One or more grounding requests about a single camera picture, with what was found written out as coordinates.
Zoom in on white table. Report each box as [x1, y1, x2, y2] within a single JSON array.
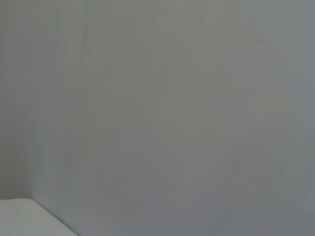
[[0, 198, 79, 236]]

